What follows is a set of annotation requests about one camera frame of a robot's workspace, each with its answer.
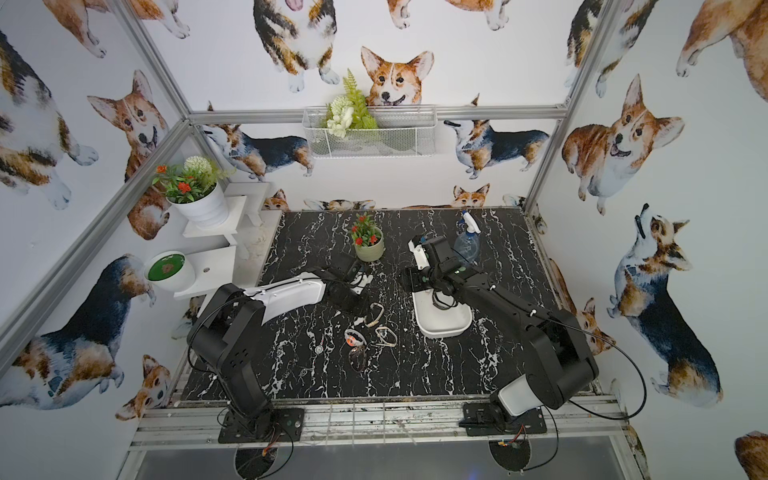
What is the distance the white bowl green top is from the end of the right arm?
23.4 inches

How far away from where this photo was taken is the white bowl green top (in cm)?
76

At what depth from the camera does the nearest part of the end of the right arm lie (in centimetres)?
63

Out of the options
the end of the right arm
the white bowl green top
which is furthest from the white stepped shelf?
the end of the right arm
